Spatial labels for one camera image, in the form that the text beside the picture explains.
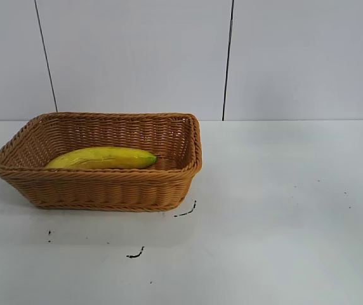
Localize yellow banana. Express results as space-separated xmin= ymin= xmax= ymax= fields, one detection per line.
xmin=44 ymin=146 xmax=158 ymax=170

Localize brown woven wicker basket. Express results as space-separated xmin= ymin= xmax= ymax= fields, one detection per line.
xmin=0 ymin=111 xmax=203 ymax=212

